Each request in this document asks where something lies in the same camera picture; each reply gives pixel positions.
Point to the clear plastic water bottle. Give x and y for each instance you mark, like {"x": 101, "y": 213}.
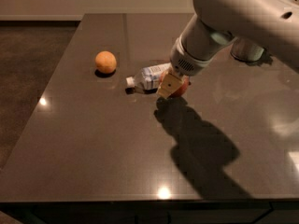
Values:
{"x": 148, "y": 78}

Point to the orange fruit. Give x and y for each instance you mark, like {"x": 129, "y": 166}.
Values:
{"x": 106, "y": 62}

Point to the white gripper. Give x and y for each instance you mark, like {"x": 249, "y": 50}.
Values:
{"x": 183, "y": 63}

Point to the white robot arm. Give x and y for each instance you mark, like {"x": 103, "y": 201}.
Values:
{"x": 271, "y": 24}

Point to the metal cup holder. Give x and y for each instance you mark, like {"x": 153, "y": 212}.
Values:
{"x": 246, "y": 51}

